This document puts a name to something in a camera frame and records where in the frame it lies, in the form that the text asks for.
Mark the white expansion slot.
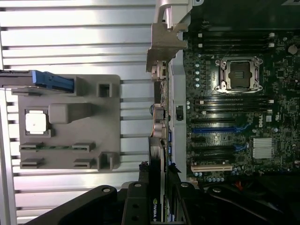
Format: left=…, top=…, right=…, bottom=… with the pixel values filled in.
left=190, top=165, right=233, bottom=173

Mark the blue expansion slot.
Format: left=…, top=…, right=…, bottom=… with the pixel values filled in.
left=191, top=126, right=249, bottom=135

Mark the grey plastic parts rack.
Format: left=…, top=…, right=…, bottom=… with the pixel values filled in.
left=11, top=74, right=122, bottom=170

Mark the silver finned chipset heatsink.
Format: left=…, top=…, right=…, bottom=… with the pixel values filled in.
left=252, top=137, right=275, bottom=159

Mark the green ram stick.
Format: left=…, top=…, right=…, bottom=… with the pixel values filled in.
left=20, top=145, right=90, bottom=151

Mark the dark grey open pc case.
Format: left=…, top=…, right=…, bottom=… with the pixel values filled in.
left=153, top=0, right=300, bottom=225

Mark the silver cpu chip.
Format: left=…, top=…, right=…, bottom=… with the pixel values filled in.
left=25, top=112, right=48, bottom=135

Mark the green dell motherboard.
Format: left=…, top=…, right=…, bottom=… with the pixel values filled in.
left=182, top=30, right=300, bottom=184

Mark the metal cpu socket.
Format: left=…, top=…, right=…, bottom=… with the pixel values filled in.
left=214, top=55, right=265, bottom=95

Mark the hard disk with blue caddy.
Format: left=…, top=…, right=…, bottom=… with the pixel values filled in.
left=0, top=69, right=76, bottom=95

